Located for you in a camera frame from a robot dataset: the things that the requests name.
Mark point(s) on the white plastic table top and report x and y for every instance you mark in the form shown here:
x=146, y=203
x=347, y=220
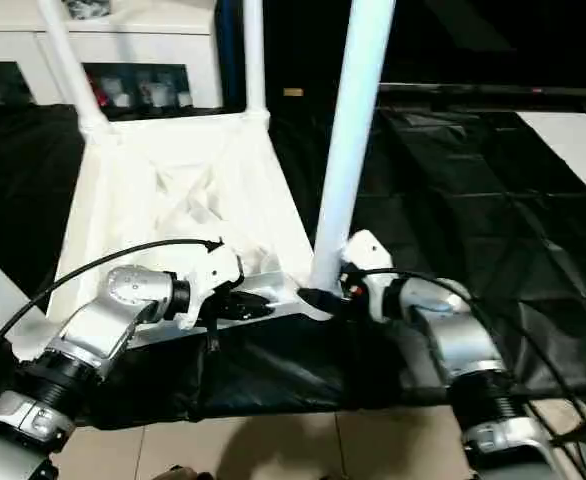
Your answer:
x=173, y=180

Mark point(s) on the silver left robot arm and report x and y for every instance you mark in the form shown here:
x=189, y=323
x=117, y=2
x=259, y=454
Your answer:
x=123, y=295

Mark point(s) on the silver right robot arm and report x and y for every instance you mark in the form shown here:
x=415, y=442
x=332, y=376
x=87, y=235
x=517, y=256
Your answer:
x=443, y=320

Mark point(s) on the black plastic mat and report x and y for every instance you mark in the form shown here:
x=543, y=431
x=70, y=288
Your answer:
x=493, y=230

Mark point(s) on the dark robot torso part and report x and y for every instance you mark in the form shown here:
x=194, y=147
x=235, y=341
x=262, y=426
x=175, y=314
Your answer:
x=183, y=473

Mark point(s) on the red bottle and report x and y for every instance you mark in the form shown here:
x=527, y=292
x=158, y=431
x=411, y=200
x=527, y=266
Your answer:
x=98, y=90

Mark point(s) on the white glass-door cabinet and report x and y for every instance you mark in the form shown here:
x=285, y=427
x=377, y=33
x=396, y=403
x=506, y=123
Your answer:
x=123, y=45

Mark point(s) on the black flat screen television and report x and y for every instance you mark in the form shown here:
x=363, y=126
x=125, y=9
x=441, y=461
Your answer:
x=493, y=40

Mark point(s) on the small grey cabinet ornament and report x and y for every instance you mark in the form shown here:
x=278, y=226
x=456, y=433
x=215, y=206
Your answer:
x=87, y=7

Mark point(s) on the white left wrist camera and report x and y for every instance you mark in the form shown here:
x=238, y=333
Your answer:
x=213, y=270

